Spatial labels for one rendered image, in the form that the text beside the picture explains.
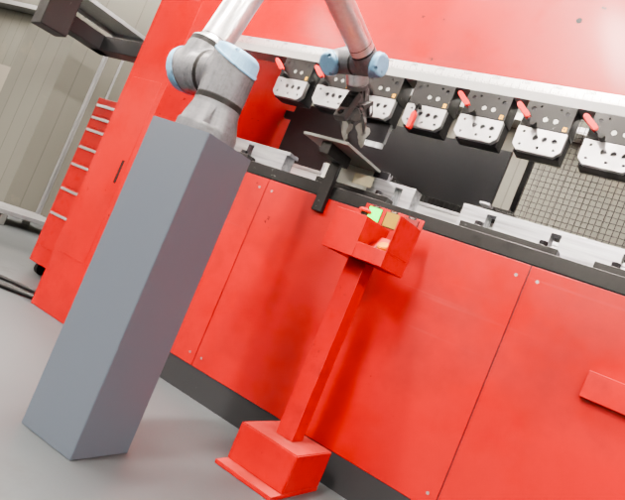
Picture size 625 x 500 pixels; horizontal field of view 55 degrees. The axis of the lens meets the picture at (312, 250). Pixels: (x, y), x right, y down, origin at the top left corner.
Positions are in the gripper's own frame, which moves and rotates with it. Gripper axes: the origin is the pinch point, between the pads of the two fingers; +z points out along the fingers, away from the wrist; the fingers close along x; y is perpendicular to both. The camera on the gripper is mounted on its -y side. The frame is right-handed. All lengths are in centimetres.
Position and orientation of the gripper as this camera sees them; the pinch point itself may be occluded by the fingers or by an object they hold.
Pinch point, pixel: (352, 143)
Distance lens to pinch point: 212.1
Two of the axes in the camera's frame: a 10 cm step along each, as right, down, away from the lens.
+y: 6.2, -4.2, 6.7
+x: -7.8, -3.1, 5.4
